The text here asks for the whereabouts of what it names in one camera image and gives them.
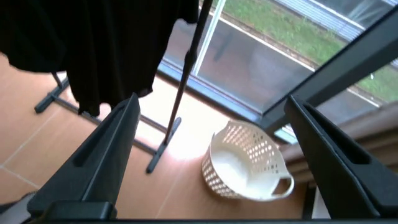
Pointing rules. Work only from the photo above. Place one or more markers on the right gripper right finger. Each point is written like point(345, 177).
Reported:
point(332, 174)

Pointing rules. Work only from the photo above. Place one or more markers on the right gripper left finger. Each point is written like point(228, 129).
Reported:
point(93, 177)

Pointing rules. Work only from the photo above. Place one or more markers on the black garment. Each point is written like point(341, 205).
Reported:
point(118, 46)

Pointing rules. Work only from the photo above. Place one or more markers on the white laundry basket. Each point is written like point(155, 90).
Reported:
point(236, 168)

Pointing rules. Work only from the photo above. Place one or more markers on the black clothes rack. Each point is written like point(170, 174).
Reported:
point(186, 71)

